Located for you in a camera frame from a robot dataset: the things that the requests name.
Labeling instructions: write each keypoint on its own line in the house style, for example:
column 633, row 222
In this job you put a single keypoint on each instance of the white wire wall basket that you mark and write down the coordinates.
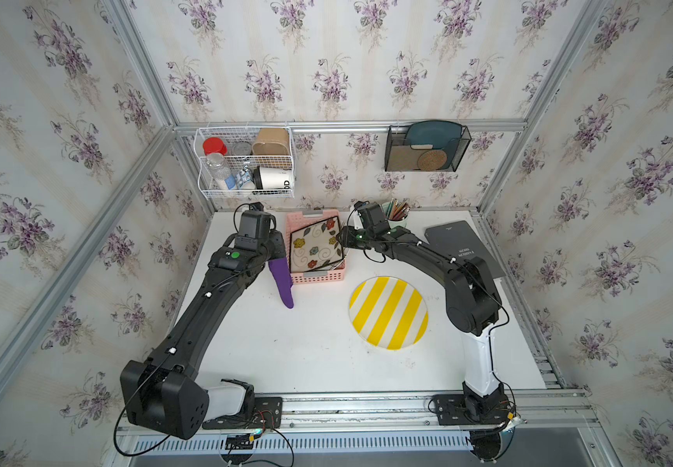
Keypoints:
column 241, row 160

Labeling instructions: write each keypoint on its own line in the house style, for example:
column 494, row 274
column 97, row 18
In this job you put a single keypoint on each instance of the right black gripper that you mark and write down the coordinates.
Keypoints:
column 345, row 236

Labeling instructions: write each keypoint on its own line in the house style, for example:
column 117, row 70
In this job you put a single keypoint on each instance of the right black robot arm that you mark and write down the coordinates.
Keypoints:
column 472, row 303

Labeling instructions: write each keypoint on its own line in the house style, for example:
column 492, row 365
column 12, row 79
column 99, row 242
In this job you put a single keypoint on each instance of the yellow striped round plate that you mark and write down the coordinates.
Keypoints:
column 388, row 312

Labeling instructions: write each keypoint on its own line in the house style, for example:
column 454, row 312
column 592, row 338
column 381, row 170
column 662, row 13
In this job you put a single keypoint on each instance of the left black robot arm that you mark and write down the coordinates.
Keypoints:
column 161, row 392

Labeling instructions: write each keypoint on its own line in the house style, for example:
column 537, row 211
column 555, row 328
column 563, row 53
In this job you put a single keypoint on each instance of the red capped jar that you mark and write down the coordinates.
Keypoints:
column 214, row 146

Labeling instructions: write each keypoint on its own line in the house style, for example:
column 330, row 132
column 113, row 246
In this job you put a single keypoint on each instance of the black mesh wall organizer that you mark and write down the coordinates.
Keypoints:
column 400, row 156

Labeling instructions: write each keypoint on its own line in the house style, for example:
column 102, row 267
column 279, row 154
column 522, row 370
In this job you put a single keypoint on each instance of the round woven coaster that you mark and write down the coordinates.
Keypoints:
column 432, row 160

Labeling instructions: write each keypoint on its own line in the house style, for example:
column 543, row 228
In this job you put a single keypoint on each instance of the pink perforated plastic basket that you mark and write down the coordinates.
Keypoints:
column 296, row 220

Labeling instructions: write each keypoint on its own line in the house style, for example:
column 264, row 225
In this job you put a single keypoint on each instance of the bundle of coloured pencils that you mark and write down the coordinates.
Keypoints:
column 394, row 207

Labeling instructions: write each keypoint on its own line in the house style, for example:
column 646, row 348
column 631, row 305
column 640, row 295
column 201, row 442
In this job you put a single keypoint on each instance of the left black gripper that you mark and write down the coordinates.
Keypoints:
column 279, row 241

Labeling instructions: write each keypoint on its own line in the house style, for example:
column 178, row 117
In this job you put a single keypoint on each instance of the small circuit board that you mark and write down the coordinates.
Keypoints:
column 241, row 442

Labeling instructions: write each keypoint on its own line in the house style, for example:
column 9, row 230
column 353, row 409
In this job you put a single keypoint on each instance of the mint green pencil cup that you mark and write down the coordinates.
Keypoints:
column 398, row 220

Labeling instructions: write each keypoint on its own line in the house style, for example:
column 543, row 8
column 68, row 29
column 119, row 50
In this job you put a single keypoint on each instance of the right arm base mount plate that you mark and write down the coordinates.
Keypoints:
column 468, row 409

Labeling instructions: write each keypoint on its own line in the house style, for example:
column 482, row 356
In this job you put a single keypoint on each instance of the clear plastic bottle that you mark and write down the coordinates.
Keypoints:
column 220, row 172

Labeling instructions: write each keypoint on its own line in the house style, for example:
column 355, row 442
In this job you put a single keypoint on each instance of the purple knitted cloth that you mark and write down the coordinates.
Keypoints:
column 282, row 276

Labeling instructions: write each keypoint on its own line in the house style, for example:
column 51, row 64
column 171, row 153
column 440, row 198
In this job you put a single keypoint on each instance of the square floral plate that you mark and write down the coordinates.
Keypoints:
column 316, row 247

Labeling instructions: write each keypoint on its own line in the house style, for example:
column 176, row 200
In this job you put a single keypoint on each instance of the teal plate in organizer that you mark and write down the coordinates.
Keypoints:
column 441, row 135

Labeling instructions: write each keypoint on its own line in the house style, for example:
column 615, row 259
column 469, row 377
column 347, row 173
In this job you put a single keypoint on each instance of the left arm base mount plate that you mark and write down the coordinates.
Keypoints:
column 262, row 412

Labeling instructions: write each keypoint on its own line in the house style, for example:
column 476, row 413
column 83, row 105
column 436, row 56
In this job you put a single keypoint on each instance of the white mug with black print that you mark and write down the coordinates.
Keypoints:
column 270, row 179

